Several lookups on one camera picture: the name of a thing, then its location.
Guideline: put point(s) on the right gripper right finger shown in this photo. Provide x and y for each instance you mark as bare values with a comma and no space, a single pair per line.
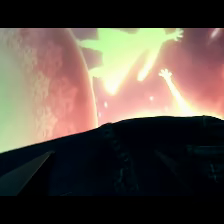
176,176

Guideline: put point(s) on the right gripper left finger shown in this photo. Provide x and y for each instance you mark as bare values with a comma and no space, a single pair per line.
23,178

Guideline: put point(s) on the blue jeans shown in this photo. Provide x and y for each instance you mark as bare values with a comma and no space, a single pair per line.
133,156

